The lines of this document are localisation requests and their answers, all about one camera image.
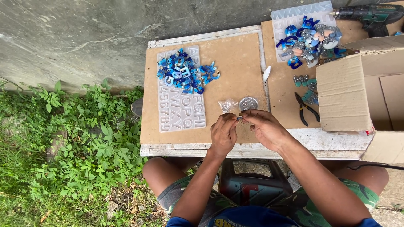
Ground pile of glitter resin charms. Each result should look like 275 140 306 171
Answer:
276 16 348 70

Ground cardboard box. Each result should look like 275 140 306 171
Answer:
316 35 404 164

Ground white silicone alphabet mold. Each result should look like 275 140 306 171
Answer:
271 1 338 63
157 45 206 133

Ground pile of blue resin letters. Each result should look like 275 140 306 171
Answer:
156 48 221 95

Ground teal glitter resin charm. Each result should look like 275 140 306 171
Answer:
293 75 318 92
301 90 319 105

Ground green cordless drill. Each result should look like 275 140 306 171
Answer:
329 4 404 38

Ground blue shirt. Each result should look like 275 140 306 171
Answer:
166 206 382 227

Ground clear bag of metal rings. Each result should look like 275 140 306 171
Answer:
218 98 238 114

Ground black cable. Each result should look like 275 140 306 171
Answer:
347 163 404 171

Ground brown hardboard sheet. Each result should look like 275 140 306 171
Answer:
261 1 404 129
140 33 269 145

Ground person's right hand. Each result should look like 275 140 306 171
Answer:
239 109 295 154

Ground camouflage shorts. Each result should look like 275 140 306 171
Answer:
157 175 380 227

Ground person's left hand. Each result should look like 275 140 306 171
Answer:
210 113 240 157

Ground black-handled pliers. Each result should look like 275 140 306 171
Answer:
294 92 320 127

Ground green weeds patch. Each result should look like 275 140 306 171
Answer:
0 77 149 227

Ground white wooden table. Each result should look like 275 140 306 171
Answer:
140 25 373 161

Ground black plastic stool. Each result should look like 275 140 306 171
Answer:
218 158 294 207

